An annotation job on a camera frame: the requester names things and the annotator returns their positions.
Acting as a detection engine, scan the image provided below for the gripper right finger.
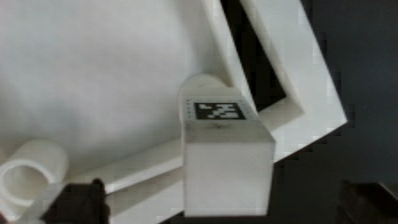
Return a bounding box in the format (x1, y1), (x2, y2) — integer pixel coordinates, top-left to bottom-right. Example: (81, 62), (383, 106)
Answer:
(335, 180), (398, 224)

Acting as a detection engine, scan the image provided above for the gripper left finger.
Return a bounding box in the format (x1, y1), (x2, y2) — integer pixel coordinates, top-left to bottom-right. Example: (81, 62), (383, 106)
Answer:
(40, 179), (109, 224)

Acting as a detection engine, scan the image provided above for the white table leg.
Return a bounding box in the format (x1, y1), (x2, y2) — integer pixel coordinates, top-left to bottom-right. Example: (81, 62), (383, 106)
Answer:
(179, 74), (275, 217)

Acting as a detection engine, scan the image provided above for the white square table top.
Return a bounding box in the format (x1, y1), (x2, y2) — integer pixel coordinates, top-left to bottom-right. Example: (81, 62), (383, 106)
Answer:
(0, 0), (246, 222)

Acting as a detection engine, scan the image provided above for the white U-shaped fence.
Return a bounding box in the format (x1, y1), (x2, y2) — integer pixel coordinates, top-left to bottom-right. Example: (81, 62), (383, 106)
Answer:
(106, 0), (346, 224)

